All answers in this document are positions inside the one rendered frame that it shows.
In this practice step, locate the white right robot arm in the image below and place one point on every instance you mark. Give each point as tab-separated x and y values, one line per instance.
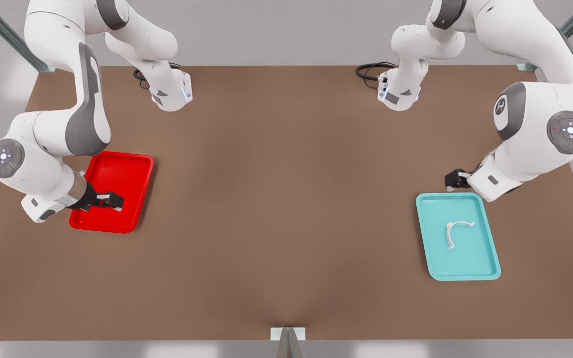
43	144

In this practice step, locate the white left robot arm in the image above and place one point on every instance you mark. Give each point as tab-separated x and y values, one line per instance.
540	124

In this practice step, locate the white drainage pipe clamp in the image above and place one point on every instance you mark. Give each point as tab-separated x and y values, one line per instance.
453	233

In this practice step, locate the red rectangular tray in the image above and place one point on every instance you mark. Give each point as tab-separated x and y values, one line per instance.
112	191

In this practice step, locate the teal rectangular tray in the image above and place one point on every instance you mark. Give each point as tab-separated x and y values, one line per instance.
458	236

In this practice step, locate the silver frame post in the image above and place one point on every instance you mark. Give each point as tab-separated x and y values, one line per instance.
562	30
10	35
288	343

